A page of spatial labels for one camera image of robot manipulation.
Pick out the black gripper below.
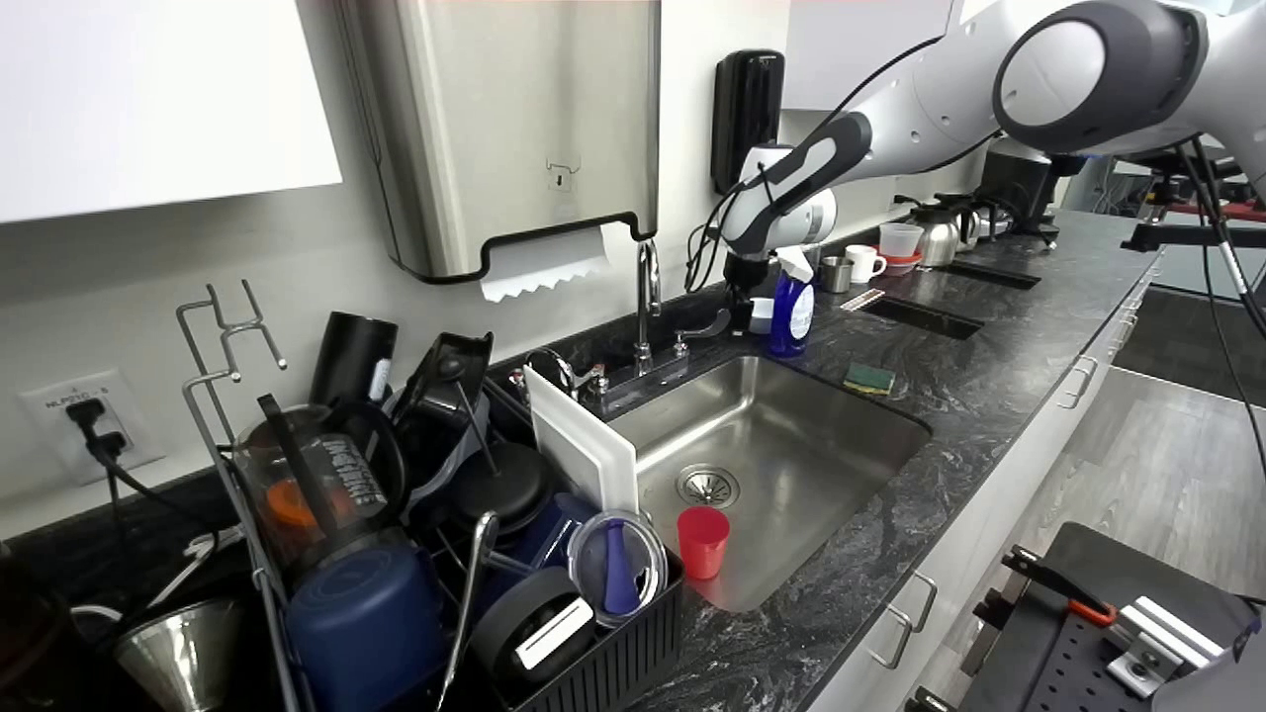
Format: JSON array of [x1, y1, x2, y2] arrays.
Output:
[[723, 253, 770, 296]]

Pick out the chrome faucet handle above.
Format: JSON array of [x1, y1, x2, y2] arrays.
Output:
[[671, 310, 731, 361], [545, 348, 609, 401]]

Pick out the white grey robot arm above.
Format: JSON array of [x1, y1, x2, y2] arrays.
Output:
[[722, 0, 1266, 291]]

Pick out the blue dish soap bottle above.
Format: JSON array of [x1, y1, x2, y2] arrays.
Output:
[[768, 246, 816, 357]]

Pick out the white mug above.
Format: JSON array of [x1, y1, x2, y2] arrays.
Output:
[[847, 246, 888, 285]]

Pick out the green yellow sponge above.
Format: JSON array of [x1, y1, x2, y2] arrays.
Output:
[[843, 365, 894, 401]]

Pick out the stainless steel sink basin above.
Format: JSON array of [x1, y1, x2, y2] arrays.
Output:
[[609, 357, 931, 612]]

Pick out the round metal sink drain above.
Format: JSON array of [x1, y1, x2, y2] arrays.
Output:
[[679, 461, 740, 506]]

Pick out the red plastic cup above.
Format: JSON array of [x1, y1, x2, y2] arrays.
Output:
[[678, 506, 731, 580]]

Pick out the black coffee machine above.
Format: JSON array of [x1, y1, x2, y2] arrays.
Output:
[[979, 141, 1079, 248]]

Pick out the steel paper towel dispenser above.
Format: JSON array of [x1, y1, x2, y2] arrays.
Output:
[[342, 0, 661, 285]]

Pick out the clear glass with blue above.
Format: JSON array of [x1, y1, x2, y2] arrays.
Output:
[[566, 515, 667, 627]]

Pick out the black dish drying rack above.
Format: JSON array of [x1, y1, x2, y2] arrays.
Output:
[[214, 335, 678, 712]]

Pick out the black equipment cart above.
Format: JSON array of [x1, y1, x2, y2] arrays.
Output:
[[963, 523, 1266, 712]]

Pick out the blue plastic pitcher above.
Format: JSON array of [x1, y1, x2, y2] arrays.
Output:
[[286, 543, 442, 712]]

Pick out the metal funnel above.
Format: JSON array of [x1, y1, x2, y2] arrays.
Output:
[[114, 596, 241, 712]]

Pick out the chrome faucet base plate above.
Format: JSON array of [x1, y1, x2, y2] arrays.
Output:
[[576, 353, 703, 419]]

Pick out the black wall soap dispenser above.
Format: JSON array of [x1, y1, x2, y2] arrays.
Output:
[[708, 46, 785, 191]]

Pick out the wire rack holder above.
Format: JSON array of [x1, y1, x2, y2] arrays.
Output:
[[174, 275, 290, 452]]

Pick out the black power plug cord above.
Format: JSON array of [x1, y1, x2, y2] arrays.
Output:
[[63, 395, 214, 585]]

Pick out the white wall power outlet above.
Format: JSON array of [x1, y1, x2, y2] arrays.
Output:
[[25, 369, 160, 484]]

